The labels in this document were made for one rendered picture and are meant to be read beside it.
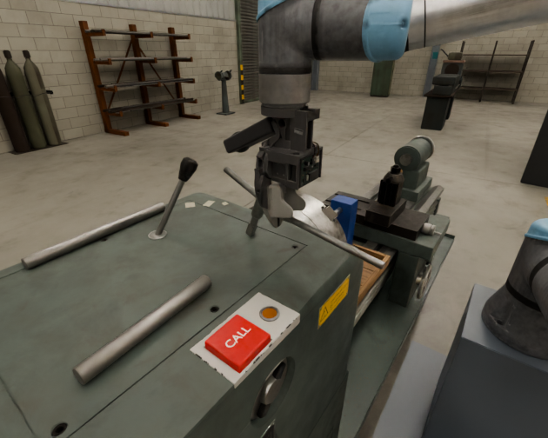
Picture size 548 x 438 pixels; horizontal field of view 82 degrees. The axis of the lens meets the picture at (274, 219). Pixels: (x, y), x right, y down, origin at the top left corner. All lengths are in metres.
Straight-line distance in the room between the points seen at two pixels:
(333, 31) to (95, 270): 0.51
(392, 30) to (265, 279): 0.38
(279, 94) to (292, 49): 0.06
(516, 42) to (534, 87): 1.65
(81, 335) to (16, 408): 0.10
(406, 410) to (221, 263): 0.67
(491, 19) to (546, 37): 14.21
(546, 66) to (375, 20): 14.40
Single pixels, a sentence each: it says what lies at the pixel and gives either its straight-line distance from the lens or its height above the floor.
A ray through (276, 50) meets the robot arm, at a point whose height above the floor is 1.58.
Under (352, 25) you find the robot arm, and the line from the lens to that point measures 0.44.
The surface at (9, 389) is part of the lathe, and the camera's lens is 0.49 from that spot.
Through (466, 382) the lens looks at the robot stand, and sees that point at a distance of 0.82.
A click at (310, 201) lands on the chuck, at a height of 1.23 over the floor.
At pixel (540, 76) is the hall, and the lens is 14.81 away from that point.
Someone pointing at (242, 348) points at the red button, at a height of 1.27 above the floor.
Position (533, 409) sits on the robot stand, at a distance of 0.82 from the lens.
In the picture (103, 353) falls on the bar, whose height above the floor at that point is 1.28.
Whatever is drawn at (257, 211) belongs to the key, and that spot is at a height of 1.32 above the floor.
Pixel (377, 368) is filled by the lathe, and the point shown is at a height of 0.54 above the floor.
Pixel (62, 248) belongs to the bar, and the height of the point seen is 1.27.
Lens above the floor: 1.58
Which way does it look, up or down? 28 degrees down
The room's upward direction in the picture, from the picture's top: straight up
